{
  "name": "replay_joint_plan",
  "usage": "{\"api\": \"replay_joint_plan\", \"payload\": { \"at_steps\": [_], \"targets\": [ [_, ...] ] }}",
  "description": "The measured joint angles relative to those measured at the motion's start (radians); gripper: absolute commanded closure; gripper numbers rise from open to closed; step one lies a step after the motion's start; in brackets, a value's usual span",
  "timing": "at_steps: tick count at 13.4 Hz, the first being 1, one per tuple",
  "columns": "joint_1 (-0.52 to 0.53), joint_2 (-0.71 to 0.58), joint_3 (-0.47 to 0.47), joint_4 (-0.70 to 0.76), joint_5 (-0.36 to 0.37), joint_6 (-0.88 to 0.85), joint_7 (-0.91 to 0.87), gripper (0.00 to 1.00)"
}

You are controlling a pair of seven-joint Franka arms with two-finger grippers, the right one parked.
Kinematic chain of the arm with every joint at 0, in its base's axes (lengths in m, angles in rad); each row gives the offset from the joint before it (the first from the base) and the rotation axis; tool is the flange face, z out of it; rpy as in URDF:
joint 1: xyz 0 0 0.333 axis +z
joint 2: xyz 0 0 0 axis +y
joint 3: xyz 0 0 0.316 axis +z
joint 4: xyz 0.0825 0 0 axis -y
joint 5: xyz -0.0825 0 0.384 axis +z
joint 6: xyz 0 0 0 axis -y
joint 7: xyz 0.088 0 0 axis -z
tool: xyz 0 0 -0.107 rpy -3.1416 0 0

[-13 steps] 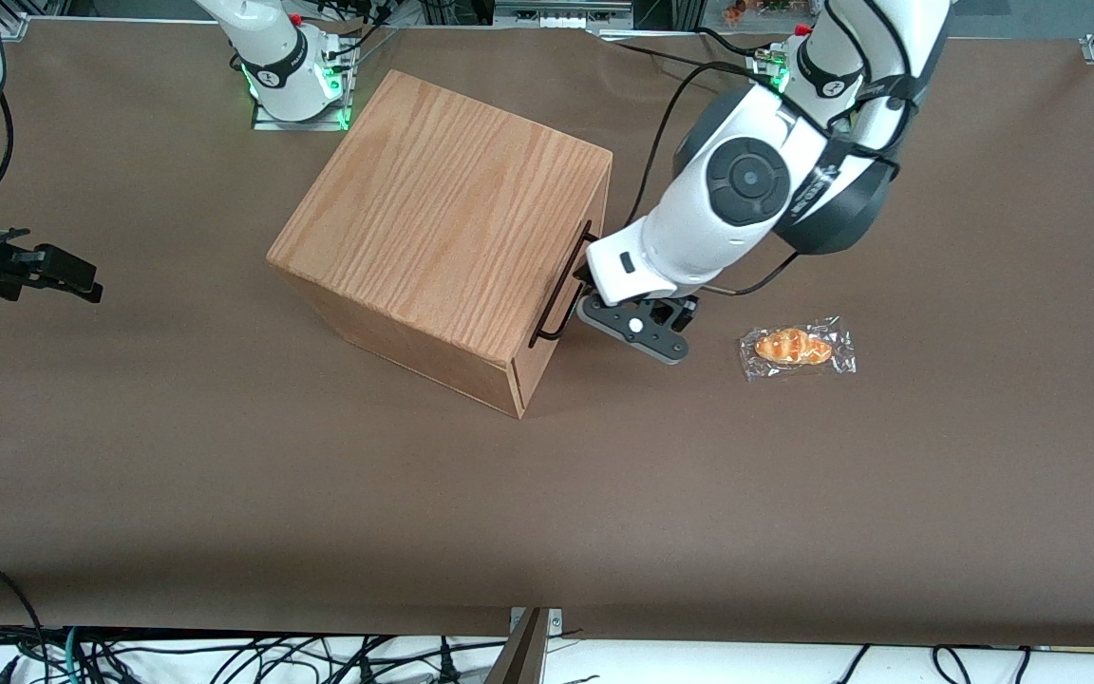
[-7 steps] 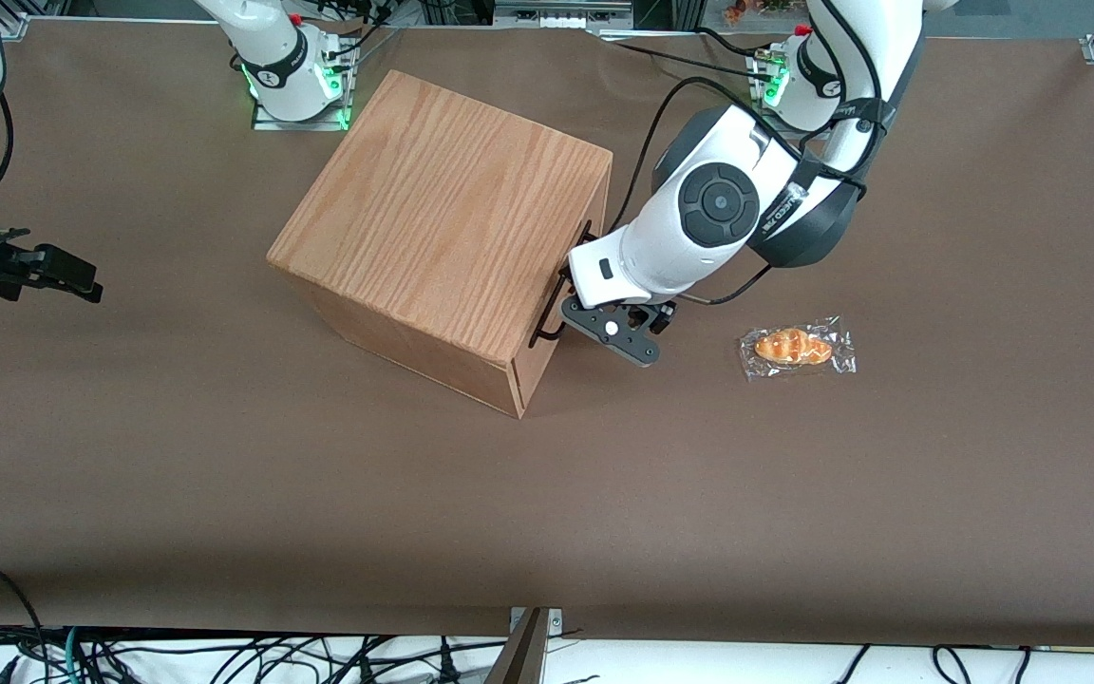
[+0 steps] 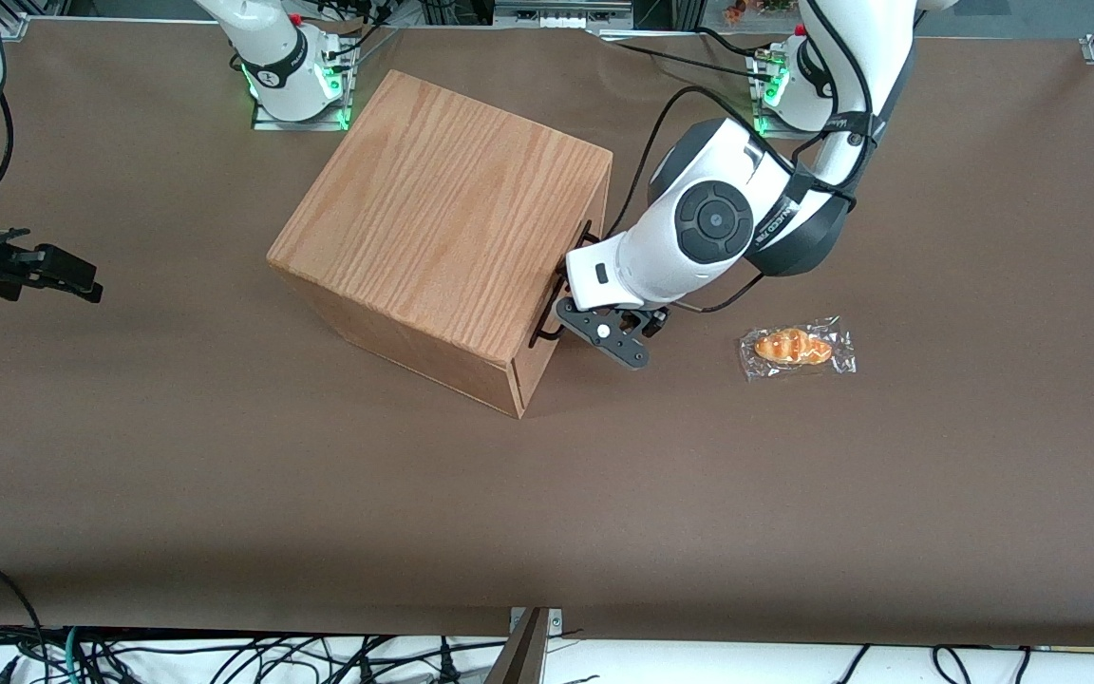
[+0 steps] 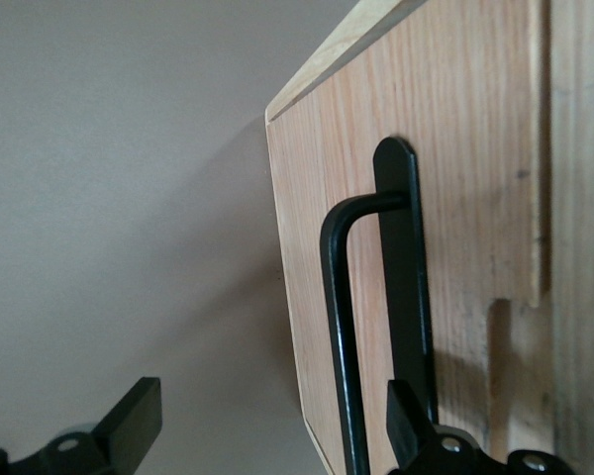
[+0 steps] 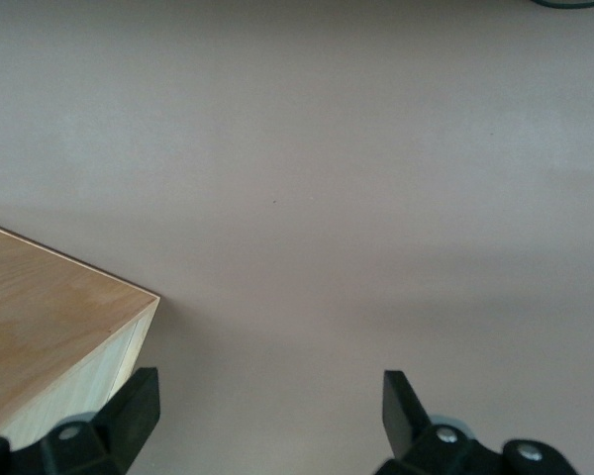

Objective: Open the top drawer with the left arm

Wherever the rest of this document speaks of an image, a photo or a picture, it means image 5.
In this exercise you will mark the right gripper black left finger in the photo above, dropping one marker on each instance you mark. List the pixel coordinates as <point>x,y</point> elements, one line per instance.
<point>128,410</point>

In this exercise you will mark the dark round object edge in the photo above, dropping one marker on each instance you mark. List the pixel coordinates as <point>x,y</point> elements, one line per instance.
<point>569,5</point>

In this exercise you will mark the wooden drawer cabinet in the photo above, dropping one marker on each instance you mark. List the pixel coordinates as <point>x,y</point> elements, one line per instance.
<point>44,316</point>

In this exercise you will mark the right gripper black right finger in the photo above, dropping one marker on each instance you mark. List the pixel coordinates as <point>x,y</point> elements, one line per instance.
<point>401,420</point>

